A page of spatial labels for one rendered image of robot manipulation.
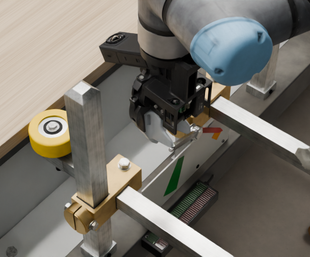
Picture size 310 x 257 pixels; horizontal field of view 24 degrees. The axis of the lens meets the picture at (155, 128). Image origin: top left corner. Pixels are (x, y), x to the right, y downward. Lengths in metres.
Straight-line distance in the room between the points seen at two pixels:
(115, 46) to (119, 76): 0.45
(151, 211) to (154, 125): 0.18
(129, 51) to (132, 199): 0.29
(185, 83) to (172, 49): 0.05
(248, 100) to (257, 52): 0.76
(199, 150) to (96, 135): 0.36
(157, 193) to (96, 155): 0.26
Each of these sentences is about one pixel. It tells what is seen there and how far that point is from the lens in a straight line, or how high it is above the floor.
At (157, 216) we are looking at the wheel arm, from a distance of 1.16.
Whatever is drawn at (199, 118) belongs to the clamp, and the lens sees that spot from 1.29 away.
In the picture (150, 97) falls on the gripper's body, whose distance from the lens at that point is 0.97.
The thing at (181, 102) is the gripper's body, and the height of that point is 1.12.
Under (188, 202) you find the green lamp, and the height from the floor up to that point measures 0.70.
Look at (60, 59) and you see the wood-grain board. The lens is 1.33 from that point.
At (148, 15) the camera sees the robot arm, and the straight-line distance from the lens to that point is 0.87.
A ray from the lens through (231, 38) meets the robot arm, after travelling 0.76.
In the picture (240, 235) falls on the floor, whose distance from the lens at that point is 2.17.
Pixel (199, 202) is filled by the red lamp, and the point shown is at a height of 0.70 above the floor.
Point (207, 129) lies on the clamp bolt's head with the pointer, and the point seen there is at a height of 0.81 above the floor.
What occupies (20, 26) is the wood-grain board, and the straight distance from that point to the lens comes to 1.41.
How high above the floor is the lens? 1.81
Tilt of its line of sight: 49 degrees down
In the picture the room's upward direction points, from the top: straight up
